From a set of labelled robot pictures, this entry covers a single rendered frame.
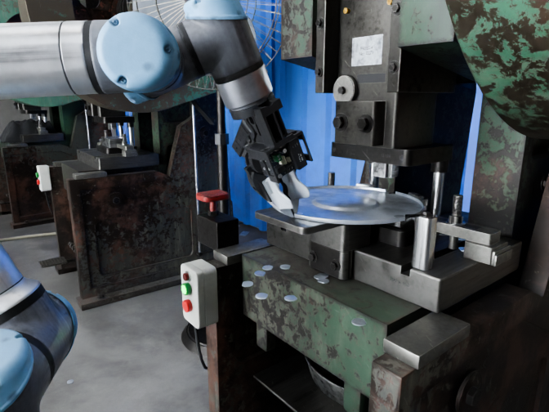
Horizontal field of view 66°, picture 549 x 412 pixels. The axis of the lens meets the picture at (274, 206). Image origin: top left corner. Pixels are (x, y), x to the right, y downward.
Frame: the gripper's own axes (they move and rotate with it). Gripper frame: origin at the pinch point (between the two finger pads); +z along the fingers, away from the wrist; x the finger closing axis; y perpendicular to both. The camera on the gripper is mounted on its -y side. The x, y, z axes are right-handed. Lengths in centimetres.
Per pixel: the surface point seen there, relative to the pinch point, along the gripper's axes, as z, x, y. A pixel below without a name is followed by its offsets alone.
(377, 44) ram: -17.4, 28.9, 0.4
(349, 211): 5.6, 9.3, 3.6
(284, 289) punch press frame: 17.5, -5.0, -5.3
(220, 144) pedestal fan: 11, 28, -89
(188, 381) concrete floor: 74, -29, -69
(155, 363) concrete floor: 71, -35, -86
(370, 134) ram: -4.3, 19.8, 2.5
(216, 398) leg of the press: 44, -26, -22
